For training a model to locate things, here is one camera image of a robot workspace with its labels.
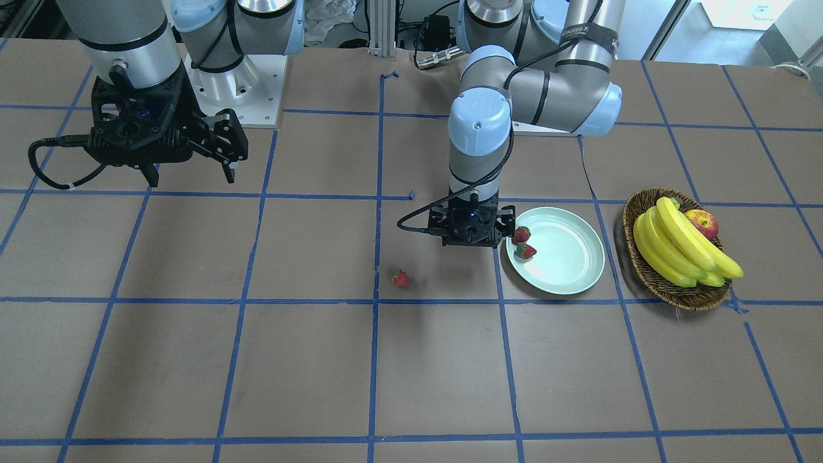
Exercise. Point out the yellow banana bunch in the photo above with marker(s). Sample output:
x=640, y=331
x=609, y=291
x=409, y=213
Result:
x=679, y=253

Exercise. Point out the red strawberry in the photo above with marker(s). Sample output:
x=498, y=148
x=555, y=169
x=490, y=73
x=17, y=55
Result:
x=524, y=251
x=400, y=279
x=521, y=235

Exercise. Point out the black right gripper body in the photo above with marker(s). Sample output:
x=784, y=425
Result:
x=190, y=114

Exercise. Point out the red yellow apple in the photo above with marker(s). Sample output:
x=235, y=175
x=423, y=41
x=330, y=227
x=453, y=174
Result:
x=704, y=222

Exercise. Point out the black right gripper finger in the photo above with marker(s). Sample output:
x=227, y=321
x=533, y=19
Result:
x=151, y=173
x=229, y=171

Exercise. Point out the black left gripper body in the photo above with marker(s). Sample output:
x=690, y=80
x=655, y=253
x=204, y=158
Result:
x=507, y=217

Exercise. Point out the light green plate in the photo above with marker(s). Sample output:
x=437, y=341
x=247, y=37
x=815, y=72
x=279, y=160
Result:
x=570, y=256

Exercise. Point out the brown wicker basket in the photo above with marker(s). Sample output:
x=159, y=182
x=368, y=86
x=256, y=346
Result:
x=699, y=298

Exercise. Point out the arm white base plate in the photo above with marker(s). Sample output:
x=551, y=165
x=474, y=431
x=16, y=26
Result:
x=526, y=129
x=254, y=89

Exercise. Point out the aluminium frame post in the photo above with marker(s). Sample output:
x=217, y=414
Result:
x=383, y=18

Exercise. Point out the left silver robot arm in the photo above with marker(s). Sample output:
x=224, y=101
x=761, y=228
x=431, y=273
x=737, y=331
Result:
x=541, y=63

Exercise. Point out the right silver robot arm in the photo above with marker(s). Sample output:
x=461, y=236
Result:
x=152, y=41

